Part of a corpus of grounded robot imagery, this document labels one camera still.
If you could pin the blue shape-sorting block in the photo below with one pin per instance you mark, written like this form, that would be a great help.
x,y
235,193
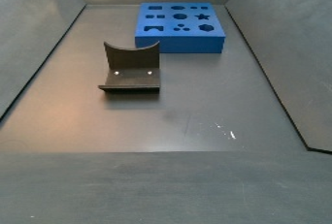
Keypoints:
x,y
184,27

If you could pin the black curved holder bracket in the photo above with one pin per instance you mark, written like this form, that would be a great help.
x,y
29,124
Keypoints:
x,y
134,70

